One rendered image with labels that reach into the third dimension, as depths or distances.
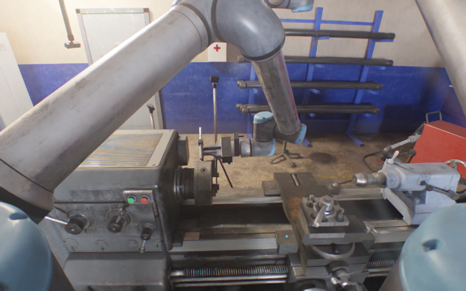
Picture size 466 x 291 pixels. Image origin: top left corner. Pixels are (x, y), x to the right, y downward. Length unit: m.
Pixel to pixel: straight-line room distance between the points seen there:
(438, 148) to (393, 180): 2.43
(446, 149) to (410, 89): 1.90
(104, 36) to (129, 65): 3.97
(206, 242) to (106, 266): 0.51
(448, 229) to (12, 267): 0.37
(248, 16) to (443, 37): 0.34
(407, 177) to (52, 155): 1.59
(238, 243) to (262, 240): 0.13
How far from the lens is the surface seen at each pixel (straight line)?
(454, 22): 0.49
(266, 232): 1.41
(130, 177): 1.08
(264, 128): 1.00
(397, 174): 1.64
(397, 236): 1.68
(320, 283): 1.43
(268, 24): 0.55
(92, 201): 1.20
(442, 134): 3.95
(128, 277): 1.38
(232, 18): 0.54
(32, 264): 0.26
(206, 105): 4.26
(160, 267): 1.33
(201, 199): 1.24
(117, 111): 0.43
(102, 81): 0.43
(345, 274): 1.28
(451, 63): 0.48
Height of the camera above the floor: 1.89
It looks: 28 degrees down
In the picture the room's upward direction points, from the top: 1 degrees clockwise
